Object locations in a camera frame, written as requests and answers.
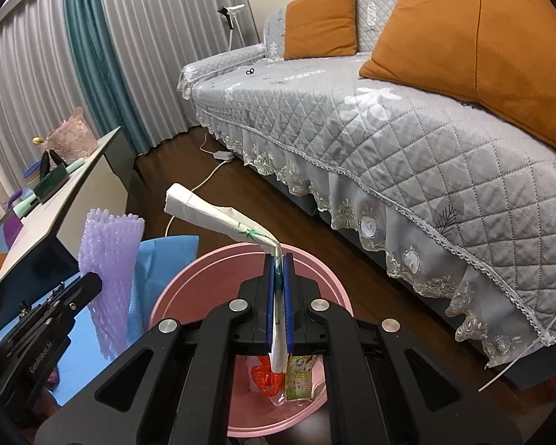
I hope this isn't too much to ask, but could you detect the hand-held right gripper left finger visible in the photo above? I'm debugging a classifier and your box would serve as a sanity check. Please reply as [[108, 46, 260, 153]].
[[37, 254, 279, 445]]

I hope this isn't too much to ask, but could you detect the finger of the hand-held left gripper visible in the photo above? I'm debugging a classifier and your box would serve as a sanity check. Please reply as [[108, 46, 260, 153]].
[[46, 273, 103, 323]]

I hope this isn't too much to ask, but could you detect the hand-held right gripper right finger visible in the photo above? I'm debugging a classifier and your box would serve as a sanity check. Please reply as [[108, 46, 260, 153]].
[[282, 253, 524, 445]]

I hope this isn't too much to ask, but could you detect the purple foam fruit net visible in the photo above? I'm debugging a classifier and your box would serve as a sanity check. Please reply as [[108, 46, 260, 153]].
[[78, 210, 145, 360]]

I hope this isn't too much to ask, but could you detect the pink plastic bucket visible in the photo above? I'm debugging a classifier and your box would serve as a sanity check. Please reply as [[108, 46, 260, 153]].
[[149, 243, 353, 439]]

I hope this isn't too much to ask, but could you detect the green panda snack bag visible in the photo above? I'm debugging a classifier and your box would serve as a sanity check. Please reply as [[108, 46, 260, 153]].
[[285, 353, 322, 402]]

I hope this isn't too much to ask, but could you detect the small red plastic bag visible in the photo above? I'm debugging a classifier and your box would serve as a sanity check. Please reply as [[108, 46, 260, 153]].
[[249, 357, 283, 397]]

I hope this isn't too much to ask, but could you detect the white paper meal box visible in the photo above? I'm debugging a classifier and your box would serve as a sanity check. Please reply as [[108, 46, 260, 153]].
[[164, 183, 292, 374]]

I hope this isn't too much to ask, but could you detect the blue tablecloth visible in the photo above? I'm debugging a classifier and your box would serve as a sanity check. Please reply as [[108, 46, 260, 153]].
[[0, 236, 200, 409]]

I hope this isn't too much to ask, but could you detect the colourful rectangular box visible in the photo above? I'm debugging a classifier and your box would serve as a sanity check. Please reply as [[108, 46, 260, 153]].
[[0, 208, 24, 283]]

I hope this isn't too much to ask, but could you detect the white-top coffee table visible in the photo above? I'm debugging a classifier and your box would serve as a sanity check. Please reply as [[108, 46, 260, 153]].
[[0, 126, 144, 334]]

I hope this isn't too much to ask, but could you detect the mint green tray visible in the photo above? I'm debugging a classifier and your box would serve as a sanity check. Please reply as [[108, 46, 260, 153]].
[[9, 158, 86, 218]]

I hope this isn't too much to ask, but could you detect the dark green pot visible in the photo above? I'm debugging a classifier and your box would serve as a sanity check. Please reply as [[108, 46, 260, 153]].
[[32, 151, 71, 204]]

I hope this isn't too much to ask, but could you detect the purple plastic item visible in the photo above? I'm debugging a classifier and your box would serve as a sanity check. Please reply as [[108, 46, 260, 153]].
[[7, 188, 33, 208]]

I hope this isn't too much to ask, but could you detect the pink lace basket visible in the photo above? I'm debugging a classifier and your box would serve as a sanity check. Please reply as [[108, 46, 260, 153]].
[[46, 106, 98, 163]]

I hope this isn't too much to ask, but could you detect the sofa with grey quilted cover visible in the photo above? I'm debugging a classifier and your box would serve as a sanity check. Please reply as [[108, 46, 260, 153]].
[[176, 0, 556, 390]]

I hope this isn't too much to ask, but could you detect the grey pleated curtain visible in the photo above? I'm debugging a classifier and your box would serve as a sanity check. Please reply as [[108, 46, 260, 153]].
[[97, 0, 260, 146], [0, 0, 93, 181]]

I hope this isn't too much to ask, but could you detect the teal curtain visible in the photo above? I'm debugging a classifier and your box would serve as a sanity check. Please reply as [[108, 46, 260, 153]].
[[62, 0, 151, 154]]

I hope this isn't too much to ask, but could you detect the orange cushion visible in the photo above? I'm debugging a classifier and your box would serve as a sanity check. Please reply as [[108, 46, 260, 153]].
[[282, 0, 358, 61], [359, 0, 556, 163]]

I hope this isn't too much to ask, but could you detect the white power cable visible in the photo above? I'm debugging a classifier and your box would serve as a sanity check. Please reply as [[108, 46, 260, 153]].
[[164, 130, 223, 239]]

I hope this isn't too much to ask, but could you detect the thin white cord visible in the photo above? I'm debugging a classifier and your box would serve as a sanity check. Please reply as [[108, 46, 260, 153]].
[[479, 297, 556, 392]]

